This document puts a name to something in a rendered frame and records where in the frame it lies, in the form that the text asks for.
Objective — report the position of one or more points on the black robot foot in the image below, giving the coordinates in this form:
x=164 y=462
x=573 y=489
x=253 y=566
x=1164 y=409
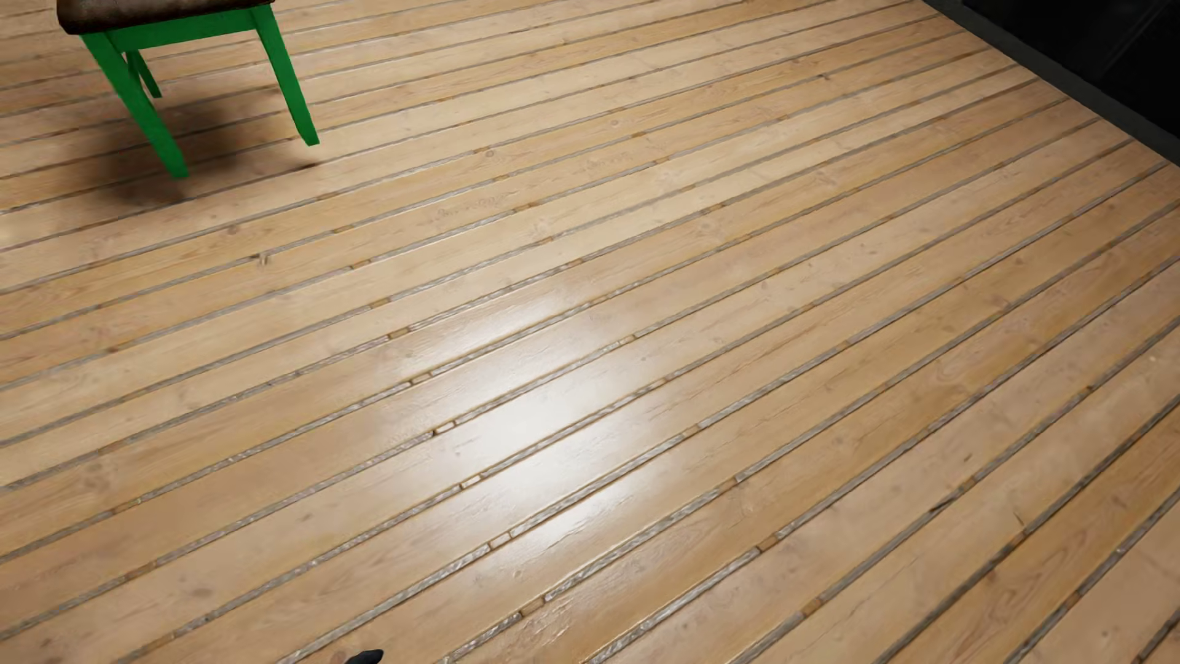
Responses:
x=365 y=658

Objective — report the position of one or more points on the green chair with leather seat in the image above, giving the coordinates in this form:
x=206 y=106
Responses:
x=138 y=96

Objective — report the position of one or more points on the dark wall baseboard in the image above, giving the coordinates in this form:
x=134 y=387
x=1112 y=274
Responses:
x=1060 y=69

